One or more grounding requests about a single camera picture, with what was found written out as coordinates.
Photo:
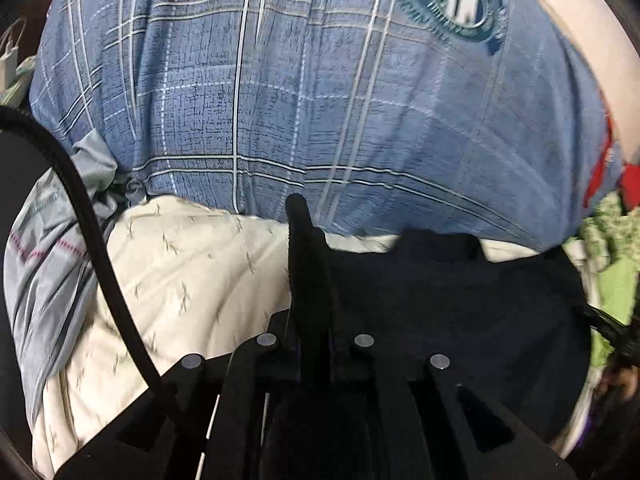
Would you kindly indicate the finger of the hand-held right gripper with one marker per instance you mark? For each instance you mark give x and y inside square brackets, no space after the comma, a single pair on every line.
[607,330]

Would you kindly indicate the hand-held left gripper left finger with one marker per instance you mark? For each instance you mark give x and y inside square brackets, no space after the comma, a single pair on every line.
[277,357]

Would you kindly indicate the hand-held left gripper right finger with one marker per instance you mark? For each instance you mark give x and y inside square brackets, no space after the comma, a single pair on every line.
[360,360]

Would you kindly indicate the black zip jacket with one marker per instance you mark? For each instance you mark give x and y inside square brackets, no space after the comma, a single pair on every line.
[450,300]

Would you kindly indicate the person's right hand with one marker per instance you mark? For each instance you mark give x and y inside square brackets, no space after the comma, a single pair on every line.
[620,380]

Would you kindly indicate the green patterned quilt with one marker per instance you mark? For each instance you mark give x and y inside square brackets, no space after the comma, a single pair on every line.
[615,280]

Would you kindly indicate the white leaf print blanket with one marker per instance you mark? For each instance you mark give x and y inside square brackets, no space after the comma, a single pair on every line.
[200,285]

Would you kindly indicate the grey striped cloth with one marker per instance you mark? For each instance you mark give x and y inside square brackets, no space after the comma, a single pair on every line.
[45,270]

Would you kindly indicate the blue plaid shirt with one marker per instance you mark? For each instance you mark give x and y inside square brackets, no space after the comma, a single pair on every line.
[300,85]

